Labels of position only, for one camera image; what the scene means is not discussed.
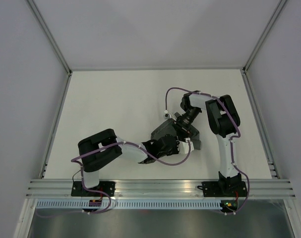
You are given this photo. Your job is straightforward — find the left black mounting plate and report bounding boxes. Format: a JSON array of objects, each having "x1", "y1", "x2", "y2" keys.
[{"x1": 71, "y1": 181, "x2": 115, "y2": 197}]

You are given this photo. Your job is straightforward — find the left aluminium frame post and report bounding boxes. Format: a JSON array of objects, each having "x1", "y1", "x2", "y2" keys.
[{"x1": 26, "y1": 0, "x2": 73, "y2": 76}]

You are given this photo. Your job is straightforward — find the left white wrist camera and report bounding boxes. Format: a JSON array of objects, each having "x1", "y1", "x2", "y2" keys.
[{"x1": 178, "y1": 138, "x2": 194, "y2": 154}]

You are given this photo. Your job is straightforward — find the right aluminium frame post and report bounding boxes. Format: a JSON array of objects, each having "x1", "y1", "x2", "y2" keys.
[{"x1": 241, "y1": 0, "x2": 289, "y2": 74}]

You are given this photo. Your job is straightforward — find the aluminium frame post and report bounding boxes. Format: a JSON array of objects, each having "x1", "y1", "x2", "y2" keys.
[
  {"x1": 26, "y1": 0, "x2": 73, "y2": 76},
  {"x1": 241, "y1": 0, "x2": 289, "y2": 74}
]

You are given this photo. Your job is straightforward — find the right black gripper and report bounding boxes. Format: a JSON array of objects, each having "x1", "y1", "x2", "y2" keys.
[{"x1": 171, "y1": 107, "x2": 200, "y2": 140}]

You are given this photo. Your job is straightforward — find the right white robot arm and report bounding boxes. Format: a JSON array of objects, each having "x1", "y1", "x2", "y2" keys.
[{"x1": 173, "y1": 91, "x2": 244, "y2": 196}]

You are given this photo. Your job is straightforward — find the white slotted cable duct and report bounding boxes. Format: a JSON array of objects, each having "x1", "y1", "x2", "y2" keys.
[{"x1": 37, "y1": 199, "x2": 221, "y2": 210}]

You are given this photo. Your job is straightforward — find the black mounting plate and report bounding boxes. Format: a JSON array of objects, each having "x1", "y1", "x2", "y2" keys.
[
  {"x1": 197, "y1": 181, "x2": 247, "y2": 197},
  {"x1": 71, "y1": 181, "x2": 115, "y2": 197}
]

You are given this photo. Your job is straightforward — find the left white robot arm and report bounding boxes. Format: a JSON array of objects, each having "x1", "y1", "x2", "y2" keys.
[{"x1": 78, "y1": 128, "x2": 180, "y2": 196}]

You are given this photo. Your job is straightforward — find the grey cloth napkin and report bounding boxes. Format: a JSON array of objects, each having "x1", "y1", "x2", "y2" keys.
[{"x1": 151, "y1": 112, "x2": 201, "y2": 150}]

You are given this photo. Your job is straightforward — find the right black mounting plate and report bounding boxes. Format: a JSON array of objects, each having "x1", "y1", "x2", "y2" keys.
[{"x1": 197, "y1": 181, "x2": 247, "y2": 197}]

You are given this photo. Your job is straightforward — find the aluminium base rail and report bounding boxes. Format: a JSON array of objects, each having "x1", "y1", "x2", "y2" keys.
[{"x1": 26, "y1": 179, "x2": 296, "y2": 200}]

